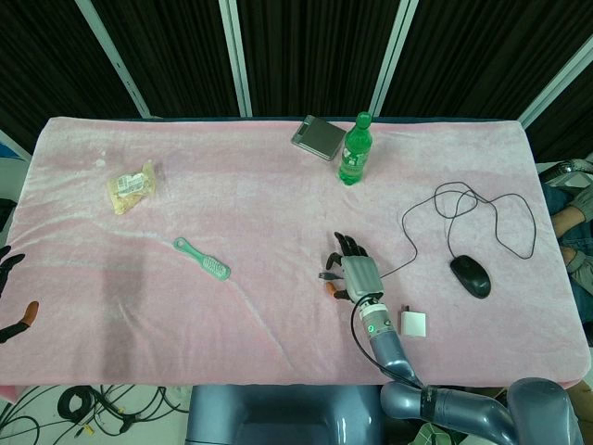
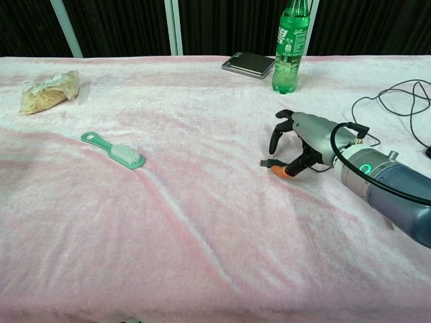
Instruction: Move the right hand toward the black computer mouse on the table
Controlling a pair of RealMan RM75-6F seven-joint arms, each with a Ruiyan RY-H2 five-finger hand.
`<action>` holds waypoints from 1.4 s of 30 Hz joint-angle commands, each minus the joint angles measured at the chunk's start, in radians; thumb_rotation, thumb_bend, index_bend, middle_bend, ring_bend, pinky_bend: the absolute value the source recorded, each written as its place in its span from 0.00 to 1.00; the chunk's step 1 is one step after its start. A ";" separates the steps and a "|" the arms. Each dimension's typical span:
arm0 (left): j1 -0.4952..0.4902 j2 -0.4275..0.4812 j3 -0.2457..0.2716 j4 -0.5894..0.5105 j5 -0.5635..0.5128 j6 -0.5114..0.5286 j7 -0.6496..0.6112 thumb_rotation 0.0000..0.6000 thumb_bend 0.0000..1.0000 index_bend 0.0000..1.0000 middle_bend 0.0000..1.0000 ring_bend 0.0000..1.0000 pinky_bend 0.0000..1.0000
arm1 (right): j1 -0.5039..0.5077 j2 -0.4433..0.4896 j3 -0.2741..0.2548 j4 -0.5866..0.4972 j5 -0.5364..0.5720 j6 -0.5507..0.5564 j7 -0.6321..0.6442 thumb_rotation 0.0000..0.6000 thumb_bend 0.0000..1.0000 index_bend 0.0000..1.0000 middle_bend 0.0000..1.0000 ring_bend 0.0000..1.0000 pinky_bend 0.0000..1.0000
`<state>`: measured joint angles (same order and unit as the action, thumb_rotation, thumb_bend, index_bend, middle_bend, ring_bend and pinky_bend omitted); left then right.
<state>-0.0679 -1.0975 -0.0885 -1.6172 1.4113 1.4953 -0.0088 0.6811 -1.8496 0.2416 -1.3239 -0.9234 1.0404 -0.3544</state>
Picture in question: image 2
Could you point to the green soda bottle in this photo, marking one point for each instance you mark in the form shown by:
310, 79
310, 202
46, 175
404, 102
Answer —
288, 54

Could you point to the packaged bread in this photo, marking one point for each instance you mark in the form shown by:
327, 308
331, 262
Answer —
47, 92

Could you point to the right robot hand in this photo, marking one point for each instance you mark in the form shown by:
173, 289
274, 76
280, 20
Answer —
311, 129

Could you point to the pink fleece cloth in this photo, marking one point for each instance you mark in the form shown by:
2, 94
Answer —
188, 202

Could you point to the white frame post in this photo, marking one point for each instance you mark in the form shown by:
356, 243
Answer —
174, 27
66, 27

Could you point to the green scrubbing brush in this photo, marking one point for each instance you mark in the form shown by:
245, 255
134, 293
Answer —
116, 152

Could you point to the grey flat case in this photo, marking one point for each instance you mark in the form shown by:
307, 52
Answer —
247, 64

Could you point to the black curtain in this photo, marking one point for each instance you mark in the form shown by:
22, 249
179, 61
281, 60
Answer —
121, 23

